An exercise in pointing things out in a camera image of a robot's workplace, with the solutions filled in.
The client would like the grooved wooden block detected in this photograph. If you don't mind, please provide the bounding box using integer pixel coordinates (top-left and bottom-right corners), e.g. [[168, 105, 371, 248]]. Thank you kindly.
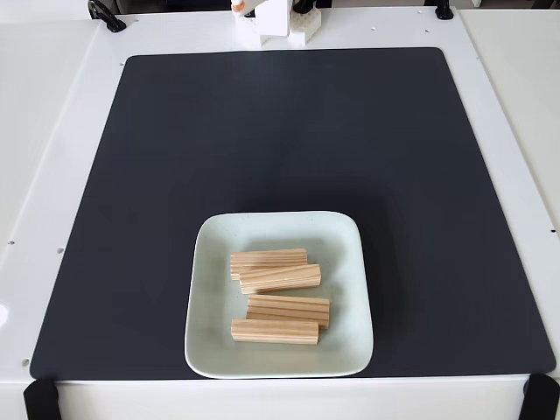
[[245, 293, 332, 329]]

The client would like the black rubber mat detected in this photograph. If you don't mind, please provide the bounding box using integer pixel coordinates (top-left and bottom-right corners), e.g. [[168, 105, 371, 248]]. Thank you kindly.
[[29, 46, 557, 381]]

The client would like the smooth wooden block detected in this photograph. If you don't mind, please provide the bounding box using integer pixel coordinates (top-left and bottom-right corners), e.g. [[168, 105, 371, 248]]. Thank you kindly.
[[230, 318, 320, 346]]

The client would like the striped wooden block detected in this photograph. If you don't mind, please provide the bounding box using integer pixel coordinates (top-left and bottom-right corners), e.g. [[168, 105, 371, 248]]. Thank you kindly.
[[238, 263, 323, 295], [230, 248, 309, 282]]

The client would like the pale green square plate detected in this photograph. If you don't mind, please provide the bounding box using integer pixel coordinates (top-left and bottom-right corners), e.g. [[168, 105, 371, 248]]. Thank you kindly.
[[183, 211, 375, 380]]

